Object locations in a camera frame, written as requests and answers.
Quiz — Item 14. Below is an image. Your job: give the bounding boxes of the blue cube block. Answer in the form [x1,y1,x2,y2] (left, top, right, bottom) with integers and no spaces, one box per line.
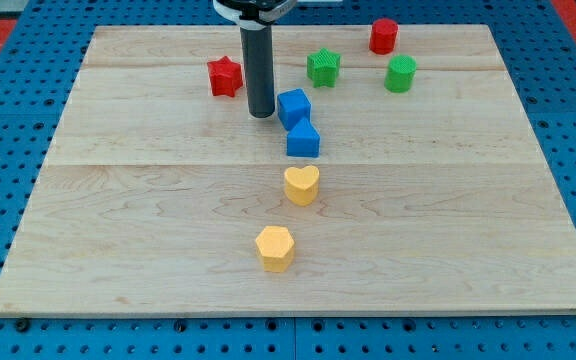
[277,88,311,131]

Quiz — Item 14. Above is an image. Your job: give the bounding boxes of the red star block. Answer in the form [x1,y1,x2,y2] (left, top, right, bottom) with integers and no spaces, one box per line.
[207,56,243,97]

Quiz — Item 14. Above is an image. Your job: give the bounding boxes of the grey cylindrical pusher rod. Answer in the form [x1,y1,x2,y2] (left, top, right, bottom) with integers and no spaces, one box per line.
[240,26,275,118]

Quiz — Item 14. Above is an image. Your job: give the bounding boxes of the green cylinder block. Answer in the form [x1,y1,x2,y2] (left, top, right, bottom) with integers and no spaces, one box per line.
[384,54,417,93]

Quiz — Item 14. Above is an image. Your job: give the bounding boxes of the yellow heart block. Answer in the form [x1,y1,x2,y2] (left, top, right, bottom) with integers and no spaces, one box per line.
[284,165,320,206]

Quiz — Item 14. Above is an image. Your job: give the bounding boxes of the light wooden board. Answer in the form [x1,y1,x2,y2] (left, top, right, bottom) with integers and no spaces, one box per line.
[0,25,576,319]

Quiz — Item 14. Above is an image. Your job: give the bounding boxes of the red cylinder block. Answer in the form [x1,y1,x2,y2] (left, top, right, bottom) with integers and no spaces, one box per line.
[369,18,399,55]

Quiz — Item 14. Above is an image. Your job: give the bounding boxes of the yellow hexagon block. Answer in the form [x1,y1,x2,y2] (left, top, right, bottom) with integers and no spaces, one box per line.
[255,226,295,273]

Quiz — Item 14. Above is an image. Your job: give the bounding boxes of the blue triangular prism block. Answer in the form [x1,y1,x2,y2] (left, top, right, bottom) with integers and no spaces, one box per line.
[286,118,320,158]

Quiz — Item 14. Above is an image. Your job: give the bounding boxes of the green star block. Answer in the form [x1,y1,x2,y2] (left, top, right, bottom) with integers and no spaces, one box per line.
[307,48,341,88]

